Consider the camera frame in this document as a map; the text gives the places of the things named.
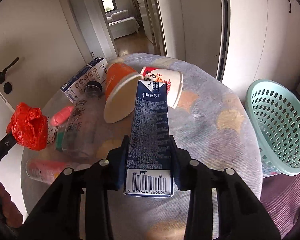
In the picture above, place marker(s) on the red plastic bag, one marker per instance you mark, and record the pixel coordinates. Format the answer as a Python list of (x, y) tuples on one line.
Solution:
[(29, 127)]

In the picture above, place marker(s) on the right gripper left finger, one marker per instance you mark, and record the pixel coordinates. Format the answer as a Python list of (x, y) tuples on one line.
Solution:
[(56, 215)]

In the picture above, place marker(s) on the patterned grey table cloth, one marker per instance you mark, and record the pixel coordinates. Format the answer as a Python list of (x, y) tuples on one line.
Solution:
[(209, 122)]

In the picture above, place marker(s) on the mint green laundry basket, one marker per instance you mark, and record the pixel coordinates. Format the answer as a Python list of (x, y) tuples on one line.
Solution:
[(274, 112)]

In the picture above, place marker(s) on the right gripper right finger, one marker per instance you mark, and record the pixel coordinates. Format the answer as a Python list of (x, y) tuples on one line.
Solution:
[(240, 214)]

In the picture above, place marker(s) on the clear plastic bottle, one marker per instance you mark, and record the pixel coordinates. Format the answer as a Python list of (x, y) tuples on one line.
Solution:
[(81, 126)]

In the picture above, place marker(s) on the white wardrobe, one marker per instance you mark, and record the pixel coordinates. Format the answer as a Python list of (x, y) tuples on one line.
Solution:
[(263, 43)]

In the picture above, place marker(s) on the white panda paper cup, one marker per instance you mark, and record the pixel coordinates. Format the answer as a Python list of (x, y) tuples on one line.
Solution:
[(172, 78)]

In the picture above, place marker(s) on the white bedroom door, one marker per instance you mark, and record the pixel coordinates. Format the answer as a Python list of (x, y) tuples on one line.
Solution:
[(50, 46)]

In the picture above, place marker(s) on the white blue milk carton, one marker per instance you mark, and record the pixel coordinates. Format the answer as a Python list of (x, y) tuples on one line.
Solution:
[(95, 70)]

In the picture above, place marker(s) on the black door handle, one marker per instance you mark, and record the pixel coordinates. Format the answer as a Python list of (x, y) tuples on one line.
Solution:
[(3, 73)]

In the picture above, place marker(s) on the pink yogurt drink bottle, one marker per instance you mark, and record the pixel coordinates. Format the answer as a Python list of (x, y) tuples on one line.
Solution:
[(47, 171)]

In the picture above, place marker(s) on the person left hand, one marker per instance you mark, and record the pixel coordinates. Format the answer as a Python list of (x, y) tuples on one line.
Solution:
[(13, 216)]

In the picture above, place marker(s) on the dark blue milk carton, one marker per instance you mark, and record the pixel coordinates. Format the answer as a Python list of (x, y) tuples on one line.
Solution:
[(148, 165)]

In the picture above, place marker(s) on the pink bed cover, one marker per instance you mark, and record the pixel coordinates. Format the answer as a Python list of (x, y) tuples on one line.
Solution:
[(281, 198)]

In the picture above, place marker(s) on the distant white bed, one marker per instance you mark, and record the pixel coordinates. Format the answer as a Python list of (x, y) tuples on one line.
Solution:
[(121, 24)]

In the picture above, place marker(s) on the green small object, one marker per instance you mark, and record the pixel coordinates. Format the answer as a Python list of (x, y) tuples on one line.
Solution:
[(59, 138)]

